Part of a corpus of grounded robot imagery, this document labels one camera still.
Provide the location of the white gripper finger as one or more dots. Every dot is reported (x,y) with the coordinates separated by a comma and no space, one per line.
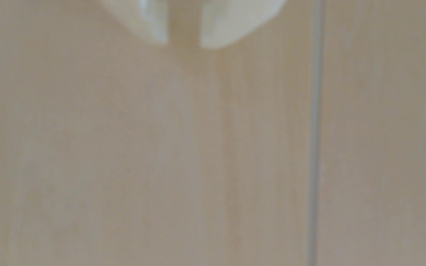
(144,18)
(233,18)

